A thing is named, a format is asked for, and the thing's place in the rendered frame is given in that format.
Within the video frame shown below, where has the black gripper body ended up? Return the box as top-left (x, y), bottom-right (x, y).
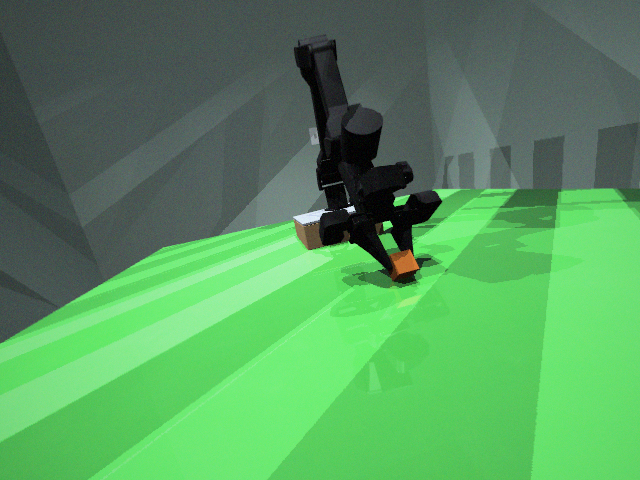
top-left (319, 179), bottom-right (442, 246)

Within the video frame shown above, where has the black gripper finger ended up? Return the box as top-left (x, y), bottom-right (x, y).
top-left (390, 209), bottom-right (419, 256)
top-left (349, 218), bottom-right (393, 271)

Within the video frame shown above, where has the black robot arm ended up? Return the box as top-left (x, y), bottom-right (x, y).
top-left (294, 34), bottom-right (414, 211)

